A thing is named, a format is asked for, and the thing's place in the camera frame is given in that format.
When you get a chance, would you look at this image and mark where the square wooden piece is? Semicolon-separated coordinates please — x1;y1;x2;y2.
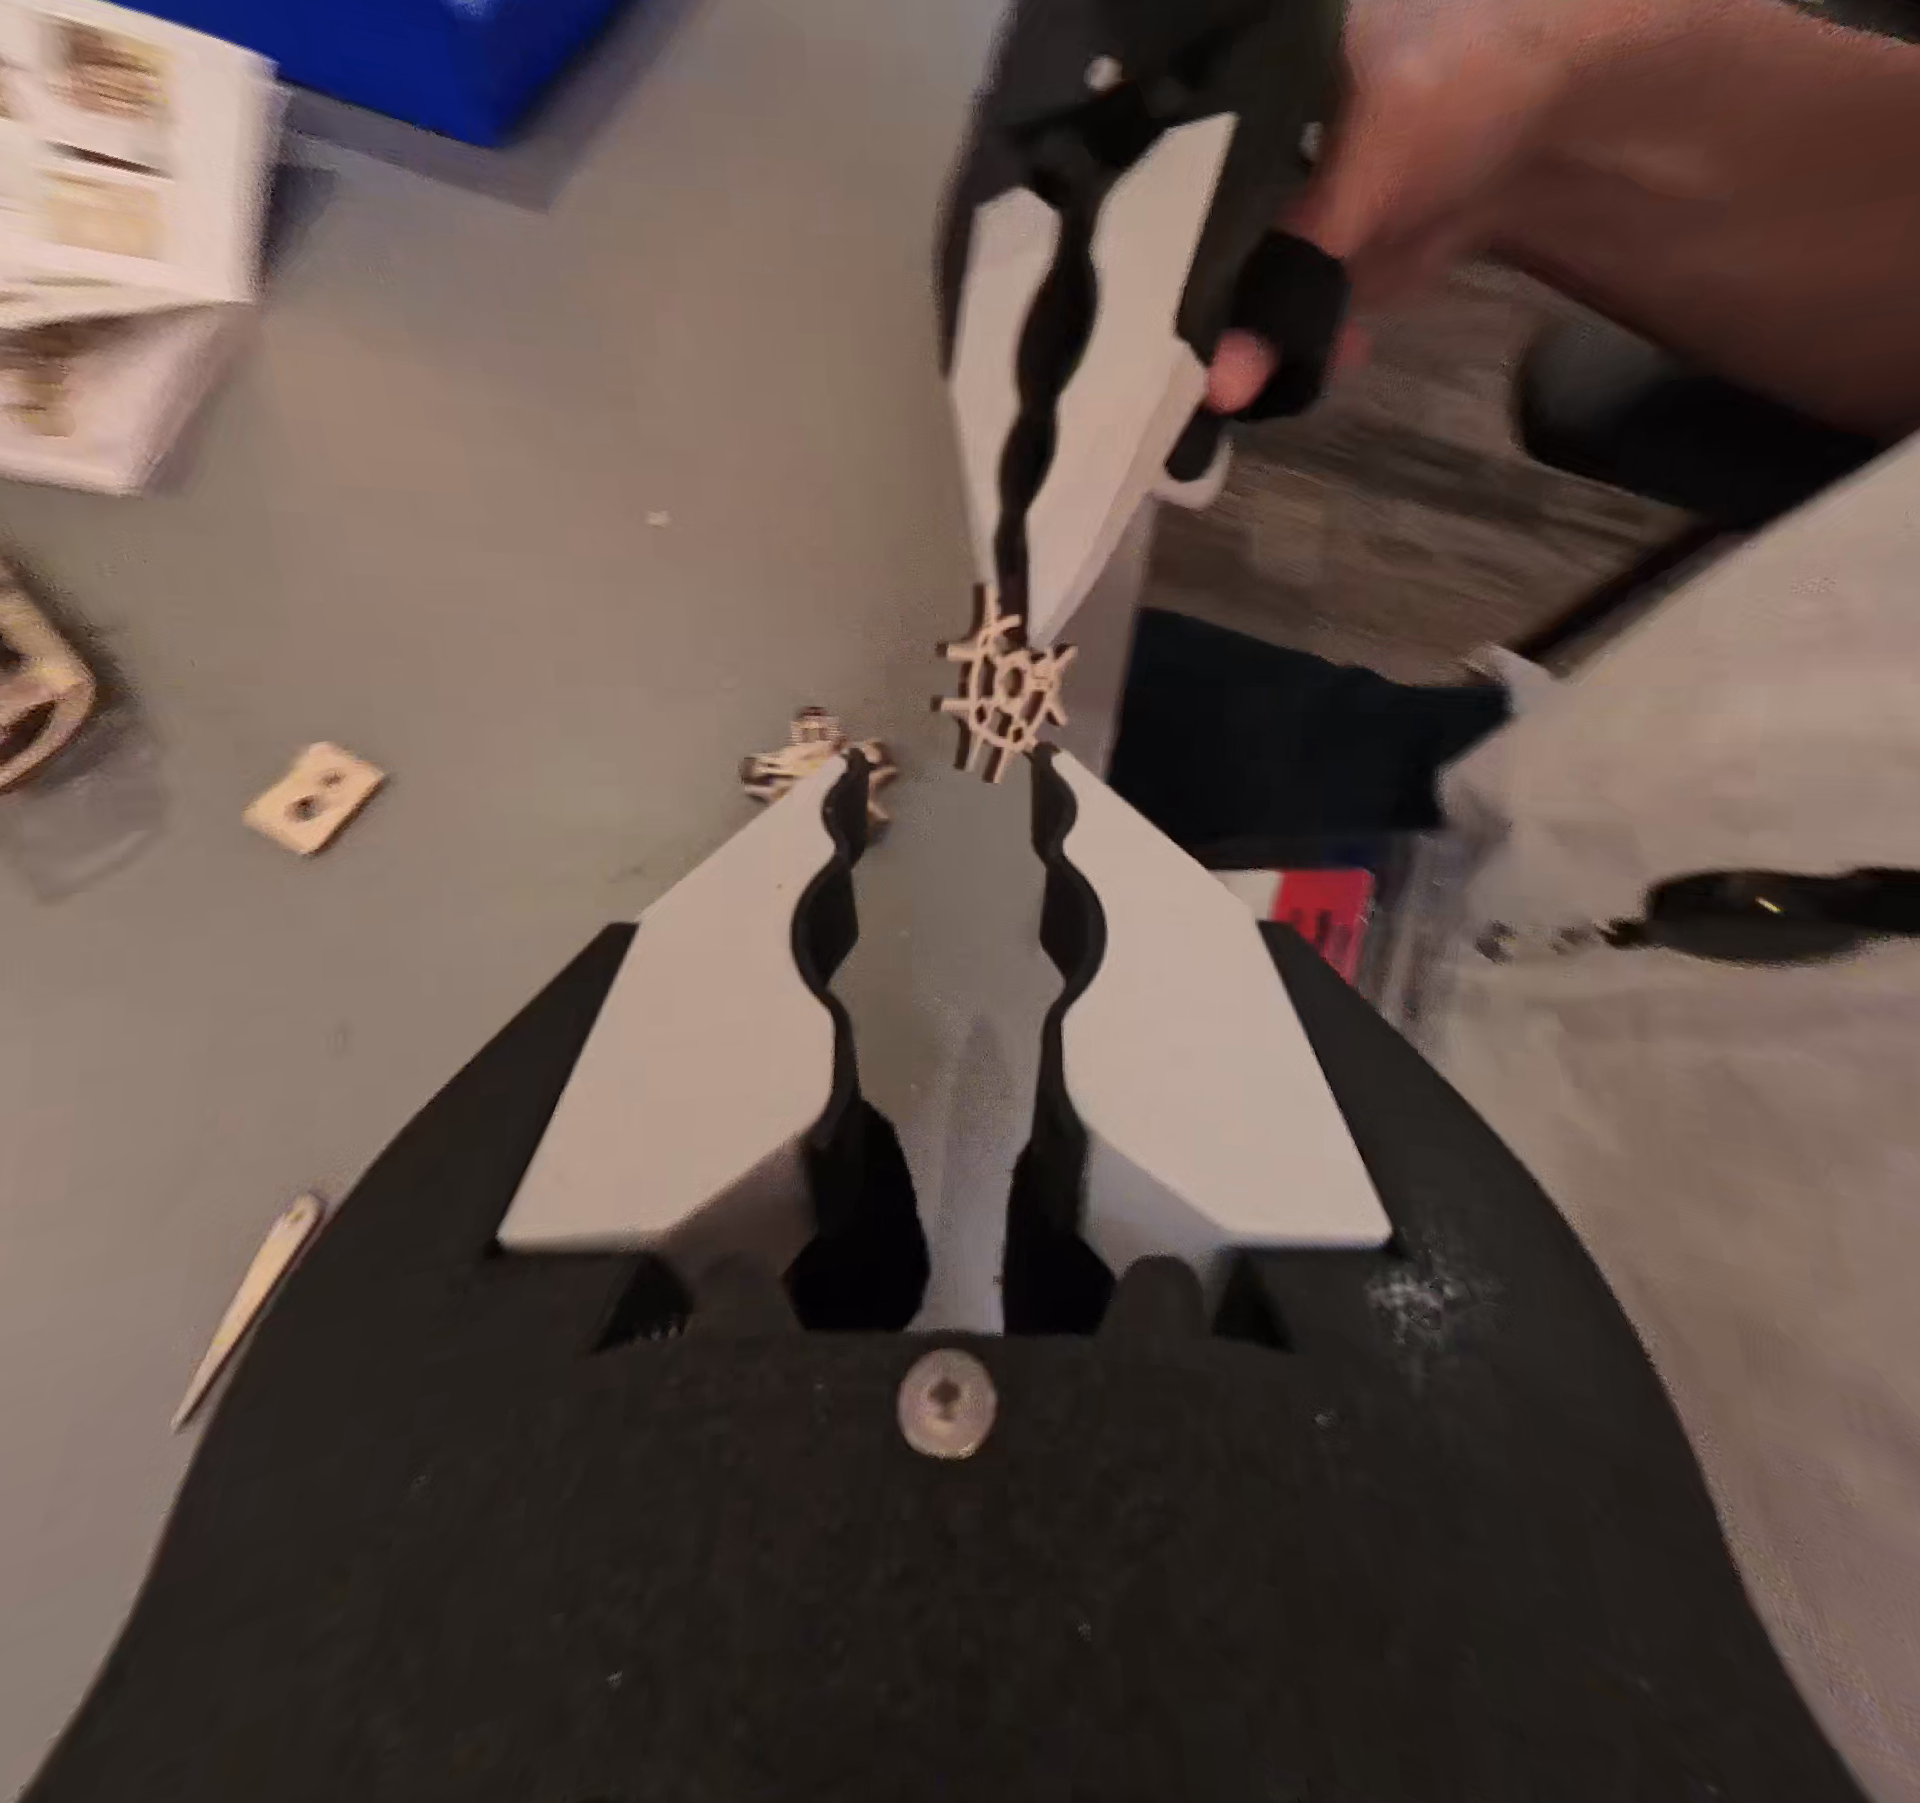
243;741;388;857

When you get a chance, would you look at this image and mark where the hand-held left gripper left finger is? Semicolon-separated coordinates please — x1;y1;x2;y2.
495;752;902;1257

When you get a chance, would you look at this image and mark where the wooden biplane model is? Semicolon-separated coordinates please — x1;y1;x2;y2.
0;559;100;792

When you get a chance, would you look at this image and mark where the person's grey shirt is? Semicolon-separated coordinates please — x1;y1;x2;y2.
1429;433;1920;1803

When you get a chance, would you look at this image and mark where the wooden openwork gear piece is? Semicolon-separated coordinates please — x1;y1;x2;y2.
930;584;1083;789

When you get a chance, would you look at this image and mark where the person's right hand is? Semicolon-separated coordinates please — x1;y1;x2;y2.
1200;0;1670;422

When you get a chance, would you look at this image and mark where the dark cloth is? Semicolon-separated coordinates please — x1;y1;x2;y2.
1109;610;1513;872

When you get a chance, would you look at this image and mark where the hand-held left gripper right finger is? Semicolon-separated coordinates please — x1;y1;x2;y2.
1026;751;1397;1257

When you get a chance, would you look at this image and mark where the small wooden toothed piece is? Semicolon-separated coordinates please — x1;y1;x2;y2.
739;704;902;830

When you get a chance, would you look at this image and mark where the person's right forearm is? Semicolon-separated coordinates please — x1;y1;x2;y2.
1652;0;1920;442

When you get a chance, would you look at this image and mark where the red item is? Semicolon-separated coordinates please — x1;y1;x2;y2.
1215;866;1379;988

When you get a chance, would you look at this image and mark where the pointed wooden stick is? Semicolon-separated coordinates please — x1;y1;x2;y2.
168;1192;331;1435

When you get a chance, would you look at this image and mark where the grey desk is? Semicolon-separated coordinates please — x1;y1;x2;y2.
0;0;1159;1791

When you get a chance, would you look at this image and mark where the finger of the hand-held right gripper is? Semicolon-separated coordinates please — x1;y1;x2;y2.
946;183;1088;599
1026;112;1243;646

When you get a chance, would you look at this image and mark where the black strap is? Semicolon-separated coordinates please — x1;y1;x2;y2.
1479;866;1920;968

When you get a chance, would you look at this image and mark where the assembly instruction booklet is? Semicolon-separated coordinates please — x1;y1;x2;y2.
0;0;284;497

